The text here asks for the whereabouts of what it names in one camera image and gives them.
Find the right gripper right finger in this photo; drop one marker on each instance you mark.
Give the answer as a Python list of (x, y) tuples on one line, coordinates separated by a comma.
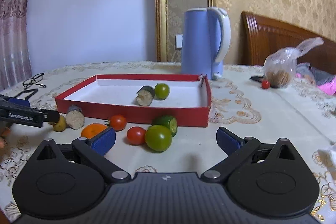
[(265, 179)]

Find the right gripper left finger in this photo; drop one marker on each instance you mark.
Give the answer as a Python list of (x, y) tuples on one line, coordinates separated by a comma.
[(66, 179)]

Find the orange tangerine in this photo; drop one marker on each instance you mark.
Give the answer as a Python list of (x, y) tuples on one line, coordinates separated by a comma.
[(92, 130)]

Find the purple sugarcane piece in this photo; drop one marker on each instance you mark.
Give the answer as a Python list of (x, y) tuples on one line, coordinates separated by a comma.
[(145, 96)]

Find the green tomato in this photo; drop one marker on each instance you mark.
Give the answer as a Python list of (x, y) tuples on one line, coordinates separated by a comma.
[(158, 138), (162, 91)]

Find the person's left hand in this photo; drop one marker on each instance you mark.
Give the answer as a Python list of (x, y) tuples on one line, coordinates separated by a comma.
[(5, 131)]

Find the black eyeglasses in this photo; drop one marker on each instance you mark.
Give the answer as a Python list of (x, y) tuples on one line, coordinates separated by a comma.
[(35, 80)]

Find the yellow-brown longan fruit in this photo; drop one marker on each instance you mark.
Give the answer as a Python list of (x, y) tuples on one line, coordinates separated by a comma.
[(61, 125)]

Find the red cherry tomato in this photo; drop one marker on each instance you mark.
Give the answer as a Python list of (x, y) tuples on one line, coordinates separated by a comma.
[(265, 84), (136, 135), (117, 122)]

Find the embroidered cream tablecloth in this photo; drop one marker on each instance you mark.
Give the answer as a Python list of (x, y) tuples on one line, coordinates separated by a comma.
[(301, 113)]

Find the far red cherry tomato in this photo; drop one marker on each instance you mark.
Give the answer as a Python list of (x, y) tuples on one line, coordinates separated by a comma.
[(265, 84)]

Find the red shallow box lid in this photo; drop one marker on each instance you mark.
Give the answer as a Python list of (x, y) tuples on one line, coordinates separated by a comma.
[(102, 96)]

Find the plastic bag of longans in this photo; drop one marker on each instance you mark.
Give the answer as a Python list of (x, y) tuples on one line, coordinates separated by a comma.
[(280, 67)]

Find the green cucumber piece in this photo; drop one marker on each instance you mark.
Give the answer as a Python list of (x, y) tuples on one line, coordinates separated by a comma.
[(167, 121)]

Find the pink floral curtain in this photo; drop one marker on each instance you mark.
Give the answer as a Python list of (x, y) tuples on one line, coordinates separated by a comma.
[(15, 62)]

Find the wooden bed headboard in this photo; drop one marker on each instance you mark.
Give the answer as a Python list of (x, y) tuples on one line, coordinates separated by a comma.
[(263, 36)]

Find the blue electric kettle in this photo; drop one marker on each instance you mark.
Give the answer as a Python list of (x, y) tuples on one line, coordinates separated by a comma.
[(206, 40)]

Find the black rectangular plastic frame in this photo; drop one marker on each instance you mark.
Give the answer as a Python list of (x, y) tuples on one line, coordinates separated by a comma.
[(26, 94)]

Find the black frame under bag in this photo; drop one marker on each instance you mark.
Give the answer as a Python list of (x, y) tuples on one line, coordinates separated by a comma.
[(259, 80)]

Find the white wall switch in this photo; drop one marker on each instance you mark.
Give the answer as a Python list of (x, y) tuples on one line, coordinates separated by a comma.
[(178, 41)]

